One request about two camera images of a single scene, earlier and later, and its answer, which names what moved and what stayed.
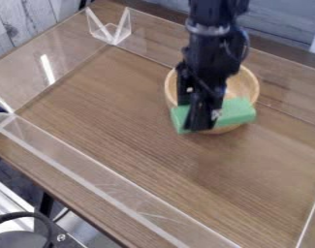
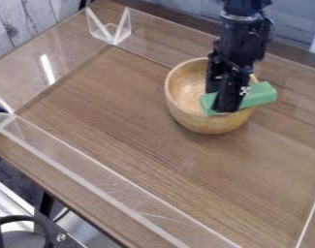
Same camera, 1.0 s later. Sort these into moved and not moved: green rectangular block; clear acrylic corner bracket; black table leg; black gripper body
Moved: black gripper body; green rectangular block
Not moved: black table leg; clear acrylic corner bracket
